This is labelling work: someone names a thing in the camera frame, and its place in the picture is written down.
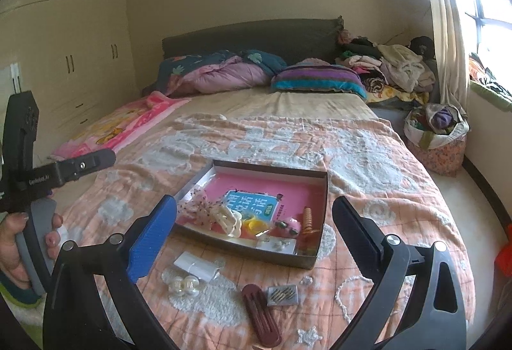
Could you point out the red bag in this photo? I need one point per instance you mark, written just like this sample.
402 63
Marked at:
504 254

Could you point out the pink plush hair clip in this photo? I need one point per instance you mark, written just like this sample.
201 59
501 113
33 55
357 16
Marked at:
288 225

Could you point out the peach cloud blanket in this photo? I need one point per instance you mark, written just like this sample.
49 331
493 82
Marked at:
380 182

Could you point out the pink cartoon blanket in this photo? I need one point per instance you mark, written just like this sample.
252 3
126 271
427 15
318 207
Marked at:
116 126

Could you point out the hairpins in grey packet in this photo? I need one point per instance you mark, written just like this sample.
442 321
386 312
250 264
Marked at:
283 295

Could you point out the amber wavy hair clip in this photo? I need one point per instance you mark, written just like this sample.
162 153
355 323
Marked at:
308 220

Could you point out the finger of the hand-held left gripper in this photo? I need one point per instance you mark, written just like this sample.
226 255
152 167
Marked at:
86 166

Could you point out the dark red hair clip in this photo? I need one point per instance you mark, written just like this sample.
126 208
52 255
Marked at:
262 314

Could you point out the beige bed sheet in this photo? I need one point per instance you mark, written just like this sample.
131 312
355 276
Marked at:
312 106

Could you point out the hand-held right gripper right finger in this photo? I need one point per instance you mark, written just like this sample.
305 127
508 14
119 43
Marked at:
356 236

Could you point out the earrings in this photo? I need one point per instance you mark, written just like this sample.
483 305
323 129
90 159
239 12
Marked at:
276 245

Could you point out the pile of clothes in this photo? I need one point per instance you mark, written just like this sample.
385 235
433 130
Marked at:
396 65

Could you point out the dotted fabric bow scrunchie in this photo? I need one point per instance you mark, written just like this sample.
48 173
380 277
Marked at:
196 210

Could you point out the pearl hair clips in packet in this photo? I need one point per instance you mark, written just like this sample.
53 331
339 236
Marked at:
182 285

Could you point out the blue and pink floral quilt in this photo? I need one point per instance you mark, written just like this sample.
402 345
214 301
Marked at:
216 74

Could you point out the person's left hand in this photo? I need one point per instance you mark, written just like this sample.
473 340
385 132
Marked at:
10 250

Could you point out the fabric bag of clothes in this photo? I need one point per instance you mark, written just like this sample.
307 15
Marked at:
436 146

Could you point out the cream hair claw clip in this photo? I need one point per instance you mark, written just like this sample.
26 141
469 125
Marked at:
228 222

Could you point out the cream curtain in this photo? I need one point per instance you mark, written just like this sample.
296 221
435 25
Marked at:
444 13

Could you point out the green cloth on windowsill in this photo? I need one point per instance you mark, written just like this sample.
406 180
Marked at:
492 90

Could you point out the dark grey headboard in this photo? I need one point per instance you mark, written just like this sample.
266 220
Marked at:
248 35

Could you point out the grey cardboard box pink inside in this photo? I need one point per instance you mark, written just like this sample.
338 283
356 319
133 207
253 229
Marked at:
260 182

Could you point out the yellow hair clip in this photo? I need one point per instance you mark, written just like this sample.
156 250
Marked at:
254 226

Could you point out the striped pillow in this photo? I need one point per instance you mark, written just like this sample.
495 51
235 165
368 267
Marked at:
316 80

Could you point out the clear packet with white card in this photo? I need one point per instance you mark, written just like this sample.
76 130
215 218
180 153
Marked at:
196 264

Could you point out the cream wardrobe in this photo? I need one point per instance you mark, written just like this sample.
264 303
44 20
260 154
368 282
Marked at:
72 53

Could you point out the person's dark teal clothing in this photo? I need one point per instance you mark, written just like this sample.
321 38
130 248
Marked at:
20 294

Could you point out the white wall bracket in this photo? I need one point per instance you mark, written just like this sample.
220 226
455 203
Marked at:
15 74

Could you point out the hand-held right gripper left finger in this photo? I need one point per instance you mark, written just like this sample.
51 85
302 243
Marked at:
154 238

